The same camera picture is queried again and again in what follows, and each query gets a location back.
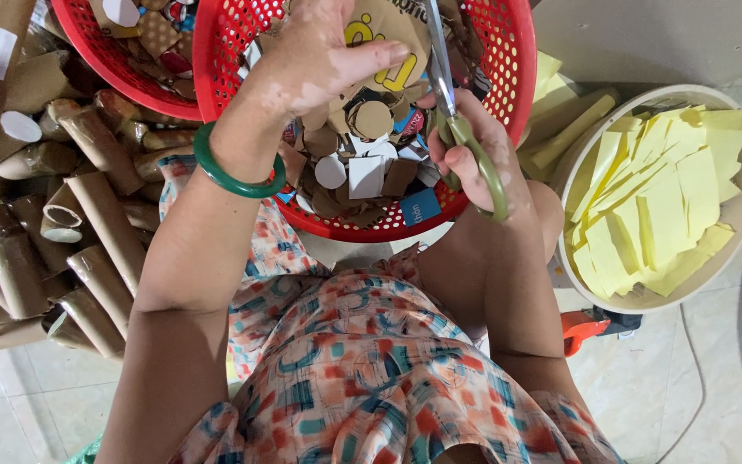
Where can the green bangle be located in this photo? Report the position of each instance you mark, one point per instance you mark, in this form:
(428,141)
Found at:
(229,184)

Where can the pile of yellow paper sheets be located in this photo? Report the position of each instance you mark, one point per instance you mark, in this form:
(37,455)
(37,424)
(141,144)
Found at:
(661,200)

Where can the pile of cut cardboard scraps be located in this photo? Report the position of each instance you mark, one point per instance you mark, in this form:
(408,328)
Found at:
(371,174)
(158,38)

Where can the green mesh bag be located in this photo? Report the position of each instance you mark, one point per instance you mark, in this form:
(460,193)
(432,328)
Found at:
(86,452)

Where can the bundle of yellow paper strips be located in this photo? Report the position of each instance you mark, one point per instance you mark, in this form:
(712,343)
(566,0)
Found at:
(564,116)

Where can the printed brown cardboard piece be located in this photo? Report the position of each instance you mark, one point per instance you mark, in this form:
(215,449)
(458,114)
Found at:
(384,26)

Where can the person's left hand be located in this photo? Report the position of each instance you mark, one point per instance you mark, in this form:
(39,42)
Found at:
(306,71)

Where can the orange and black tool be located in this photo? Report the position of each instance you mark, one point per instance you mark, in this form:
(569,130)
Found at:
(580,328)

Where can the heap of brown cardboard tubes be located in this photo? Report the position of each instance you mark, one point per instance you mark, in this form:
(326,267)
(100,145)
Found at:
(100,212)

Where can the person's right hand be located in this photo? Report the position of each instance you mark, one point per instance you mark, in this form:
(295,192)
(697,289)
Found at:
(496,161)

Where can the red perforated plastic basket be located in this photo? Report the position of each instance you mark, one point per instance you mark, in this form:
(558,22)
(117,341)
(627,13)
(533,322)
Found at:
(506,64)
(91,42)

